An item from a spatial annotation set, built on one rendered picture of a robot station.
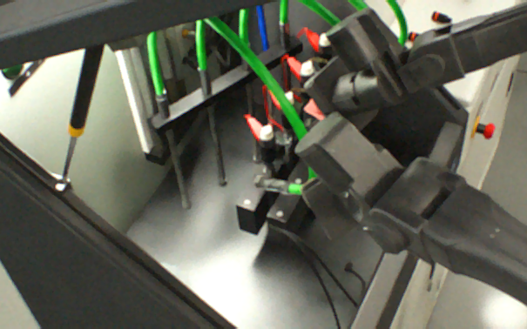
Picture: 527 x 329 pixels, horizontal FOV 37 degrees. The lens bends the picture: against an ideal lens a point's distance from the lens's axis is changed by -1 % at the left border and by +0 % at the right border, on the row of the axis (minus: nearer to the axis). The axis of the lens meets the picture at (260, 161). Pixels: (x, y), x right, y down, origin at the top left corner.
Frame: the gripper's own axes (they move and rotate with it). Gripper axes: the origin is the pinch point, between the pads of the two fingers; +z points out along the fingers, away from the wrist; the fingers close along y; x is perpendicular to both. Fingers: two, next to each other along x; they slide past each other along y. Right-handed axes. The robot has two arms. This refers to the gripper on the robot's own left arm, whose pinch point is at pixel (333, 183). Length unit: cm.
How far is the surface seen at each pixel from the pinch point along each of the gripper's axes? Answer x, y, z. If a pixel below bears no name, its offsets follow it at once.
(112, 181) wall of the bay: -9, 24, 56
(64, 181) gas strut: -17.0, 27.3, 13.6
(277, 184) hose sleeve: 1.2, 3.2, 22.7
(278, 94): -11.7, -1.5, 7.9
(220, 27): -22.6, -0.5, 11.7
